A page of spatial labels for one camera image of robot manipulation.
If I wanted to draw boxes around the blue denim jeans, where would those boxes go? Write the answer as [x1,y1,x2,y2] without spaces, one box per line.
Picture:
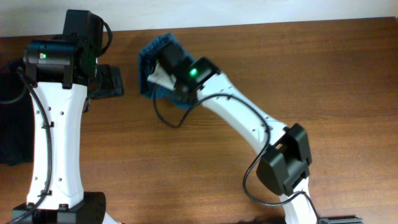
[137,32,198,110]

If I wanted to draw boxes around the black folded garment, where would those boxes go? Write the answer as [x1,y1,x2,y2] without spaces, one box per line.
[1,58,34,166]

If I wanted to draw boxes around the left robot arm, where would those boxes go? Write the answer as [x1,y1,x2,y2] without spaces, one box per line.
[12,9,123,223]

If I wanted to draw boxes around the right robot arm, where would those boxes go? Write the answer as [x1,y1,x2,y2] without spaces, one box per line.
[147,41,363,223]

